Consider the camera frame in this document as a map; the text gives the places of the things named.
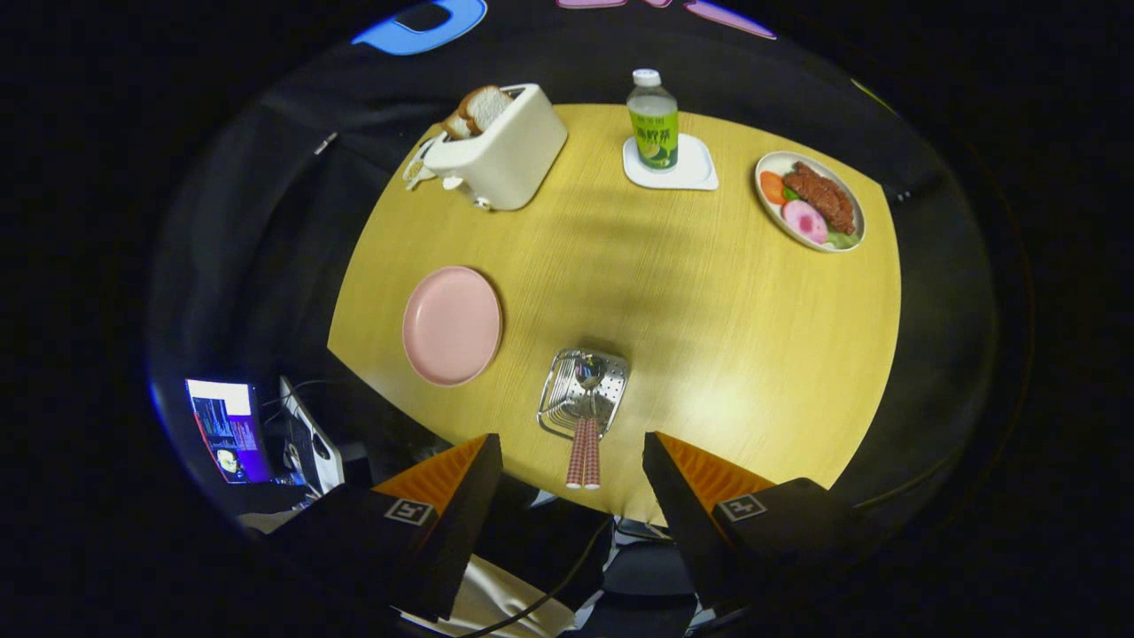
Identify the small bread slice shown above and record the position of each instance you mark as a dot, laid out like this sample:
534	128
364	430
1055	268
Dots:
456	127

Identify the pink plate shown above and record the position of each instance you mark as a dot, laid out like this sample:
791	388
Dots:
452	328

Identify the green lettuce leaf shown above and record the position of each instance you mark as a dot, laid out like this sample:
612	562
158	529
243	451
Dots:
843	240

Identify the white coaster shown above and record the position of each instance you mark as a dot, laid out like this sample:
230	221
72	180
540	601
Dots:
697	175

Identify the white device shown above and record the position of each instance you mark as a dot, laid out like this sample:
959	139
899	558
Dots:
310	443

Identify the orange carrot slice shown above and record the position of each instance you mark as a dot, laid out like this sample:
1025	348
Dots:
772	188

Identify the green label drink bottle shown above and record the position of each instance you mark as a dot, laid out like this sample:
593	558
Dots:
654	133

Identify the white three-section condiment tray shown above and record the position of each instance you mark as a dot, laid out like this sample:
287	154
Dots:
415	168

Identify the pink ham slice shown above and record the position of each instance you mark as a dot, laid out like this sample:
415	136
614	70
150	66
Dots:
804	221

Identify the large bread slice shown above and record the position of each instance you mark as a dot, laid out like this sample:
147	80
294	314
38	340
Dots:
487	108

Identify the white cloth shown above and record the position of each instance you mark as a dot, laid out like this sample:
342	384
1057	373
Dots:
496	594

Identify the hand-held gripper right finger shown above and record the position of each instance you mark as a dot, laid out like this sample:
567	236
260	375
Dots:
682	523

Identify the black backdrop cloth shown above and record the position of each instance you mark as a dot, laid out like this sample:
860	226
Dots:
266	221

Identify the white food plate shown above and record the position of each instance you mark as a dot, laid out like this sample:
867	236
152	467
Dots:
769	221

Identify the lit laptop screen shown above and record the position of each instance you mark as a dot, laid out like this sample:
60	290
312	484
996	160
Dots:
229	430

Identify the silver cloth clip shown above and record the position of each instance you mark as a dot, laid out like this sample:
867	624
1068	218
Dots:
325	143

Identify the brown meat pieces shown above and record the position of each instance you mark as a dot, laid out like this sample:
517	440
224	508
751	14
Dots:
824	197

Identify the perforated metal basket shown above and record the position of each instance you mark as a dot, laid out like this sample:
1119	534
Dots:
613	390

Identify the white toaster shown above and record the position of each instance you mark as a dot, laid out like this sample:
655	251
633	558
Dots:
514	164

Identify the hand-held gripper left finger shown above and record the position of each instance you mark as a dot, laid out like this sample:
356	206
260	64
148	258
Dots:
461	523

